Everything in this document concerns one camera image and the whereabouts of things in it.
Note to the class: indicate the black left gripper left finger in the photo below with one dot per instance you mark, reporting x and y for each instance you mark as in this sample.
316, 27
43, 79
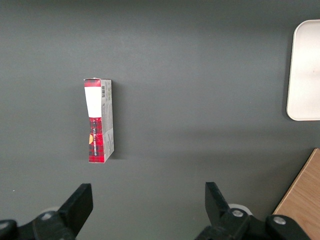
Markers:
75, 210

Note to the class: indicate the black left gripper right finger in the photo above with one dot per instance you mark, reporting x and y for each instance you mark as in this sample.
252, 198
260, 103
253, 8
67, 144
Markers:
220, 207

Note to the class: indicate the white rectangular tray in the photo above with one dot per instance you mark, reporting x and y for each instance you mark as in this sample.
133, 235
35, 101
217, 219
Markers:
306, 75

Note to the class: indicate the wooden drawer cabinet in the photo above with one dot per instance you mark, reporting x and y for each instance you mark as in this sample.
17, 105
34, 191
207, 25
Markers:
303, 200

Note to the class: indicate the red plaid cookie box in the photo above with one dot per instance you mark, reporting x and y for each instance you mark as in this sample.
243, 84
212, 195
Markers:
98, 120

